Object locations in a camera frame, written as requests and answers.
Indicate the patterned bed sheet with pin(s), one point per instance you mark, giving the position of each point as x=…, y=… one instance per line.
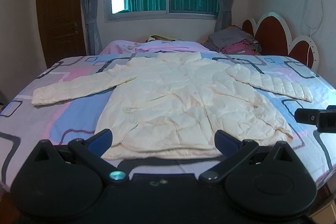
x=23, y=125

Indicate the stack of folded clothes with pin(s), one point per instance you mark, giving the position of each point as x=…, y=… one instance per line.
x=233, y=41

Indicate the red white headboard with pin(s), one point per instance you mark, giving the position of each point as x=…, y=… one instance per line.
x=274, y=36

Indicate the dark wooden door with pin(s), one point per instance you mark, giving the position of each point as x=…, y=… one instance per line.
x=60, y=29

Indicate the cream puffer jacket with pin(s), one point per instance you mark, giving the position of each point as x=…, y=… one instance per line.
x=170, y=106

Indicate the pink blanket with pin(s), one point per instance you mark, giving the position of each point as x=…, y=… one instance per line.
x=154, y=46

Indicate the yellow patterned cloth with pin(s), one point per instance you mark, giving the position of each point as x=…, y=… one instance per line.
x=161, y=38

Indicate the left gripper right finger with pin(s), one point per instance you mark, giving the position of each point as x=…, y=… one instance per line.
x=235, y=152

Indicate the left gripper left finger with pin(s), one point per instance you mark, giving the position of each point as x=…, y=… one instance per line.
x=90, y=151

